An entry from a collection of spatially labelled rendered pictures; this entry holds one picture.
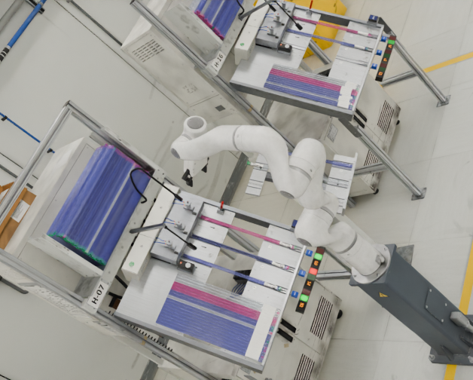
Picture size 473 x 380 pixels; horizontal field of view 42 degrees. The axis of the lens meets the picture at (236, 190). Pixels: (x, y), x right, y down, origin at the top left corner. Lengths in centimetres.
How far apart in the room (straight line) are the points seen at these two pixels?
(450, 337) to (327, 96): 141
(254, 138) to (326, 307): 170
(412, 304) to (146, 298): 117
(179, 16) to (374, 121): 144
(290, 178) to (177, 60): 171
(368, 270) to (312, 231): 35
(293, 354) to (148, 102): 248
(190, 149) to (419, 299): 120
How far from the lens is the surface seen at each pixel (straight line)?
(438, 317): 288
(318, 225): 236
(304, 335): 339
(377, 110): 415
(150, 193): 302
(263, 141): 200
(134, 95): 491
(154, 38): 353
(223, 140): 213
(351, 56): 368
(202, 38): 351
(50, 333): 437
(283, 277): 290
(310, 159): 206
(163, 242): 293
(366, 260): 256
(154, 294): 290
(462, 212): 357
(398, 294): 266
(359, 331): 352
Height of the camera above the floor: 246
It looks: 28 degrees down
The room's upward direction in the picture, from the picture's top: 50 degrees counter-clockwise
